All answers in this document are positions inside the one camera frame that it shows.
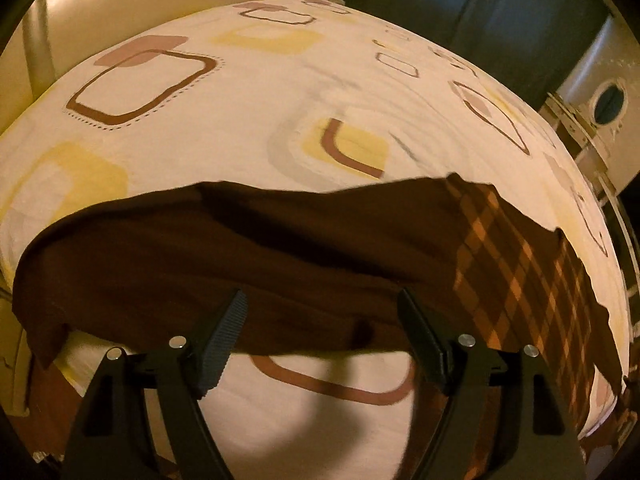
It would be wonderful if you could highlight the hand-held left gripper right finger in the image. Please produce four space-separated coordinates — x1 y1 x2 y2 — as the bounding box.
396 287 588 480

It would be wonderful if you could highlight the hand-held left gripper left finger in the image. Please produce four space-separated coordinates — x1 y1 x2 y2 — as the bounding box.
62 289 249 480

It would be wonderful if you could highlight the brown plaid small garment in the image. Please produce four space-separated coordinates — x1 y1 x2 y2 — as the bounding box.
12 172 626 396

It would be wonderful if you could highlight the patterned cream bed sheet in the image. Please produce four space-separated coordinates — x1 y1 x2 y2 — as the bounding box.
0 0 631 480

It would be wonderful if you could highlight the dark curtain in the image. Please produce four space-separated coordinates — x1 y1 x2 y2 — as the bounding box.
345 0 611 111

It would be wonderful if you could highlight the cream leather tufted headboard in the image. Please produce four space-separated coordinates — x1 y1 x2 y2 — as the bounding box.
0 0 313 136

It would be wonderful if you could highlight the round framed wall mirror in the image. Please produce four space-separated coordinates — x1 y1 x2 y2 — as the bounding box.
590 79 629 127

